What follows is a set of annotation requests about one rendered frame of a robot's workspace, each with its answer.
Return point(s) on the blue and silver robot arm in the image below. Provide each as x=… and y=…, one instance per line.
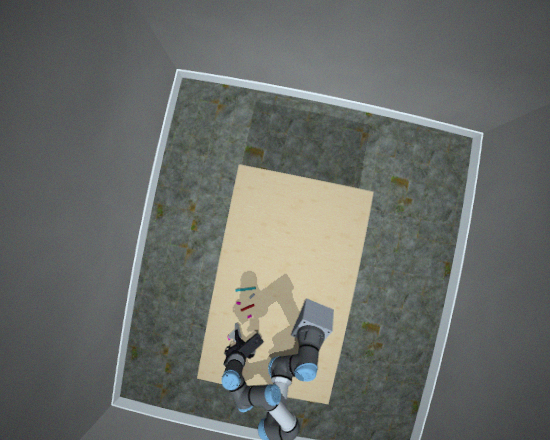
x=282, y=425

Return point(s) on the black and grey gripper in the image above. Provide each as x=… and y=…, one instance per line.
x=235, y=335

